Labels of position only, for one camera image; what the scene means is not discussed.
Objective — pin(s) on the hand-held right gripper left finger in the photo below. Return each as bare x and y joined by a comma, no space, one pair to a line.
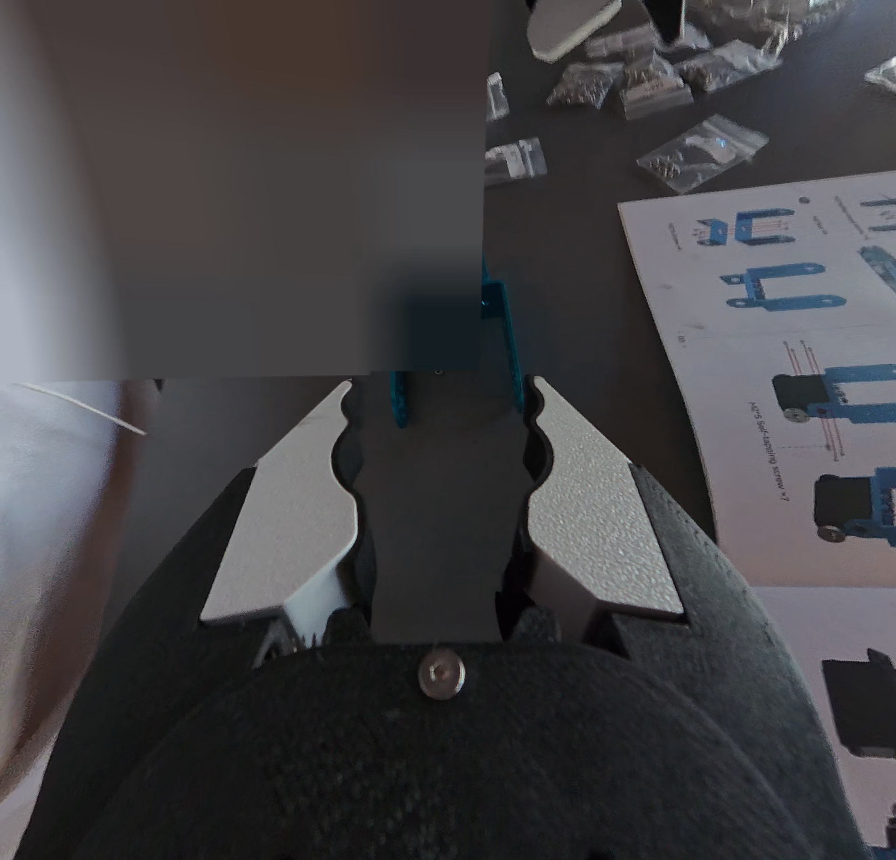
287,517

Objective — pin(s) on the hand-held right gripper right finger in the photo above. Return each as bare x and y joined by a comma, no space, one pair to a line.
602,524

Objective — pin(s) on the blue metal bracket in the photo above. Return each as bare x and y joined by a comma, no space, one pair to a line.
511,342

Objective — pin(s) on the scattered small screw bags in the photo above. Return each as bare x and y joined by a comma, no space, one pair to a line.
700,149

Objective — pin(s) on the printed instruction sheet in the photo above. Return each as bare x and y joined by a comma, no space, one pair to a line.
707,279
798,629

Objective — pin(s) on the person's white garment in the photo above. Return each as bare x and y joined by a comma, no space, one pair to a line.
49,524

